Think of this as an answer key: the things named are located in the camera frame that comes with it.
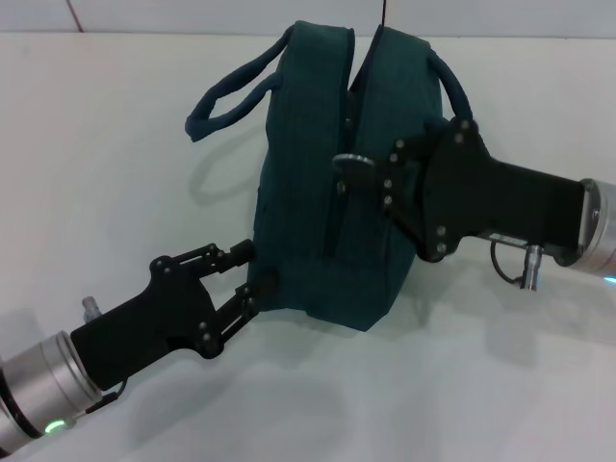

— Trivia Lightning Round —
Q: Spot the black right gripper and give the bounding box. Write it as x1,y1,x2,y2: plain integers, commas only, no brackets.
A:
335,118,587,264

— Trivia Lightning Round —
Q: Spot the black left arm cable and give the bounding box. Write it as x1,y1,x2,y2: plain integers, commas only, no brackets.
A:
71,379,129,421

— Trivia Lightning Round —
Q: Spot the dark teal fabric bag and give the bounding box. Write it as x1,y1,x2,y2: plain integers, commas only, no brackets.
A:
184,19,480,334

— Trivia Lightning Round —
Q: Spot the small silver connector plug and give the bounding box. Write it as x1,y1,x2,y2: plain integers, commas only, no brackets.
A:
80,295,103,321

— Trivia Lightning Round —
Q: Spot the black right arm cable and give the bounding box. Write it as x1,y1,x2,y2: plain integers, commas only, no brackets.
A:
490,239,546,293

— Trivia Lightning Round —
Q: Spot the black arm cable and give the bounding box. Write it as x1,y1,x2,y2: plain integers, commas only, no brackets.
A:
71,379,129,421
490,239,546,293

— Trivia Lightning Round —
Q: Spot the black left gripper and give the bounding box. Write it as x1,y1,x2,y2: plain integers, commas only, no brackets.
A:
70,239,279,391

